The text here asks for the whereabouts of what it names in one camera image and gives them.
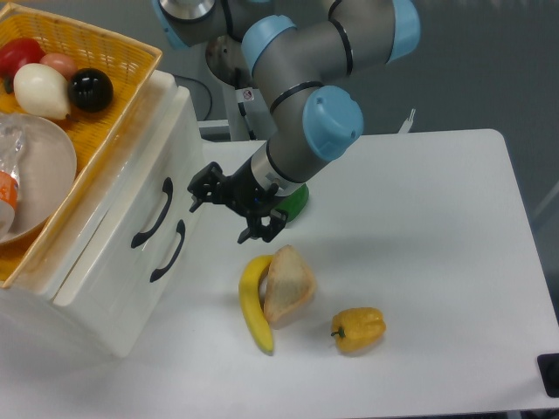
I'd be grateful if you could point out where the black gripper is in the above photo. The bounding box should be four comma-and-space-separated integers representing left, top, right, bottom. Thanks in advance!
187, 159, 287, 244

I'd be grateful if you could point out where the black top drawer handle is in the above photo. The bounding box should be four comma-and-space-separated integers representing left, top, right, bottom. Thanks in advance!
130, 176, 174, 249

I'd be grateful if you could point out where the black drawer handle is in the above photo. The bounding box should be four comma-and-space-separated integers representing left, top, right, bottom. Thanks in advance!
130, 176, 174, 249
149, 219, 186, 283

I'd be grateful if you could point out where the white top drawer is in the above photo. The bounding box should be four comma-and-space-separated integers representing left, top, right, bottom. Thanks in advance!
53, 87, 204, 314

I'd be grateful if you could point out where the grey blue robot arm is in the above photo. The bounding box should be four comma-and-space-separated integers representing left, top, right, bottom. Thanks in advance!
152, 1, 421, 242

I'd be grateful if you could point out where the white drawer cabinet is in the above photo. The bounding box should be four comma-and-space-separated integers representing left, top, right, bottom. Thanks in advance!
1, 71, 204, 357

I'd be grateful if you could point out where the green bell pepper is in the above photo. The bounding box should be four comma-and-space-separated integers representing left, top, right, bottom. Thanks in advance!
275, 184, 310, 223

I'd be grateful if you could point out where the yellow banana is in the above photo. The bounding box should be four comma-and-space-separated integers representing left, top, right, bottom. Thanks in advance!
238, 255, 274, 355

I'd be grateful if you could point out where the bread slice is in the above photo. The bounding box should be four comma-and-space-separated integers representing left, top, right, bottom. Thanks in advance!
264, 245, 317, 323

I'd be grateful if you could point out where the yellow bell pepper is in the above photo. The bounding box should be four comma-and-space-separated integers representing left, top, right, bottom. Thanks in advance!
330, 307, 386, 354

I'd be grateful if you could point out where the yellow woven basket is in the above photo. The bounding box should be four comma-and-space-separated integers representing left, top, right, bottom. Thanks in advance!
1, 3, 162, 289

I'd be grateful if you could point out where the black round eggplant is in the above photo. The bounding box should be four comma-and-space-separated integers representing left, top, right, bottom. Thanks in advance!
67, 68, 114, 113

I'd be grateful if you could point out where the beige bowl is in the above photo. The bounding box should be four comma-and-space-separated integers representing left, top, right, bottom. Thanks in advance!
1, 113, 77, 244

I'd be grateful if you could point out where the pink round fruit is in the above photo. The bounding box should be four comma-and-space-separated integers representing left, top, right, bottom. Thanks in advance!
39, 52, 78, 80

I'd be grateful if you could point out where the white onion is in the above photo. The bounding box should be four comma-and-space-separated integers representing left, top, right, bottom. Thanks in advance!
13, 63, 71, 120

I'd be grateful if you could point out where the clear plastic bottle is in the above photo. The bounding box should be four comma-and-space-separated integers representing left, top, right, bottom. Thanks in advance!
1, 113, 26, 237

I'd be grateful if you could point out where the red tomato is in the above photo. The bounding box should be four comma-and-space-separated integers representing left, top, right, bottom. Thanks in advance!
1, 38, 45, 93

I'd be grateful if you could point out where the black object at edge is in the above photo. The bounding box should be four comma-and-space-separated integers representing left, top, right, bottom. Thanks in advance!
537, 353, 559, 398

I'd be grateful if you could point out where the black bottom drawer handle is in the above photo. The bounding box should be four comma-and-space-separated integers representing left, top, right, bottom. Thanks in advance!
149, 219, 186, 283

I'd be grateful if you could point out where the black cable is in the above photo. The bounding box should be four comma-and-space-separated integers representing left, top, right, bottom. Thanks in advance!
172, 73, 213, 122

